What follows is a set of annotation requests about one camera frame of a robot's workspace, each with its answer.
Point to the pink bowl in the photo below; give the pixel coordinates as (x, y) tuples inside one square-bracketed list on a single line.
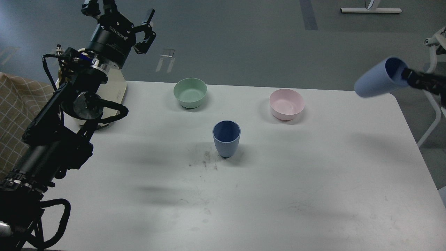
[(286, 104)]

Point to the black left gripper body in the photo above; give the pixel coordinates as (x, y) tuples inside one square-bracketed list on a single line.
[(113, 38)]

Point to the blue cup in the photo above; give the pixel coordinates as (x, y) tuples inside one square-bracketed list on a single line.
[(384, 77), (226, 135)]

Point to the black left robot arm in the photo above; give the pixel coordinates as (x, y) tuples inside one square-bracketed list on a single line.
[(58, 138)]

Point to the white stand base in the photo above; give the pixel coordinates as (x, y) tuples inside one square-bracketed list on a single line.
[(372, 7)]

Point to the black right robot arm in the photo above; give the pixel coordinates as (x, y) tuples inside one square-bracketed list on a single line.
[(441, 85)]

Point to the green bowl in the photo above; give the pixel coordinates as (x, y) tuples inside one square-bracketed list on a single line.
[(190, 92)]

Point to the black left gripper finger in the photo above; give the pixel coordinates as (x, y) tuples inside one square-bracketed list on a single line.
[(143, 46), (91, 8)]

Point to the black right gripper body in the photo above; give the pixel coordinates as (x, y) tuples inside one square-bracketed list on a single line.
[(423, 81)]

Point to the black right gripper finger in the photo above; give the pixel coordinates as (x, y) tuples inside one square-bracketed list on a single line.
[(406, 73)]

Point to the cream toaster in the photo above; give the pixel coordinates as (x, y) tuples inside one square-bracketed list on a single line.
[(113, 90)]

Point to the beige checkered cloth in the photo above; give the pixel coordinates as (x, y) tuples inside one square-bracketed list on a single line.
[(21, 99)]

